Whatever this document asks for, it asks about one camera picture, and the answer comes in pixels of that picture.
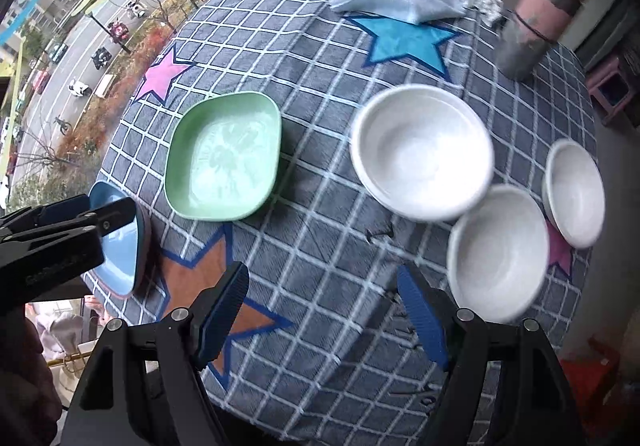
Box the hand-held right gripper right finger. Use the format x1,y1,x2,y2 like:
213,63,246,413
396,264,586,446

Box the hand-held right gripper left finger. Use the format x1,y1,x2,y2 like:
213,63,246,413
62,261,251,446

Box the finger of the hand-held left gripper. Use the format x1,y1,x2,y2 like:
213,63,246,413
0,195,91,239
0,197,137,302

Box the blue plate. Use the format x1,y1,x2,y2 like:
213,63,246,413
89,181,151,298

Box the medium white bowl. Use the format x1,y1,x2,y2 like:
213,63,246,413
446,183,551,325

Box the green plate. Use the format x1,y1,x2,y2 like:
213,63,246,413
164,91,282,222

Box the large white bowl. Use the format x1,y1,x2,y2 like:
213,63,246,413
350,84,496,222

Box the small white bowl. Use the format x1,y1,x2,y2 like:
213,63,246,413
542,139,607,249

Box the grey checked star blanket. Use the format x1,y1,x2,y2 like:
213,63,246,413
82,0,599,444

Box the red stool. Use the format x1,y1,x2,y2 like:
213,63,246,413
560,333,624,410

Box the pink stool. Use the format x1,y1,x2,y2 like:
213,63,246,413
585,54,639,127

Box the crumpled white tissue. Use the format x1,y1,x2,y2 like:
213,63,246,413
460,0,506,25

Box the pink and metal thermos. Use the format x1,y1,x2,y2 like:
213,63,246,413
495,0,596,82

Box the gold wire rack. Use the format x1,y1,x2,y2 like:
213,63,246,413
45,351,102,378

